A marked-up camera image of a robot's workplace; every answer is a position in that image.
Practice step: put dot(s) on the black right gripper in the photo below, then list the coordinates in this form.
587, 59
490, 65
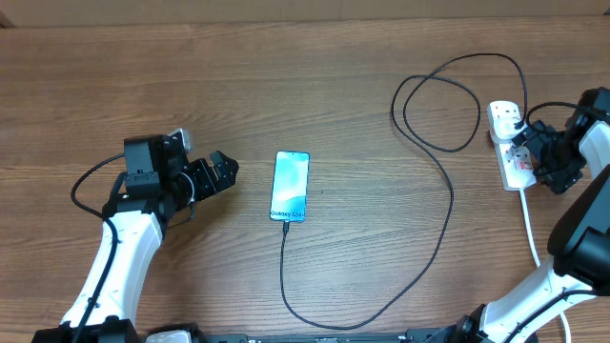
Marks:
558, 178

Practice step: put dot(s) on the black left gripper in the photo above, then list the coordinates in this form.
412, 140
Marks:
208, 184

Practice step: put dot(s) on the blue screen Galaxy smartphone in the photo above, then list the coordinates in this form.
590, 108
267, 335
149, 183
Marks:
290, 183

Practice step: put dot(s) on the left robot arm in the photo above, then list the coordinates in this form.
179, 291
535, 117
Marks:
158, 182

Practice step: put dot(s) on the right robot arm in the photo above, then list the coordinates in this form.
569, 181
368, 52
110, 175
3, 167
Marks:
577, 266

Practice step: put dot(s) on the white charger plug adapter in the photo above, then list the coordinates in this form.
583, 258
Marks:
504, 130

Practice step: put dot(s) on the white power strip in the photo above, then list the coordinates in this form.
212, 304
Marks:
514, 164

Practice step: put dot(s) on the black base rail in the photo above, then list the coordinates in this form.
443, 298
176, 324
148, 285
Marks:
184, 335

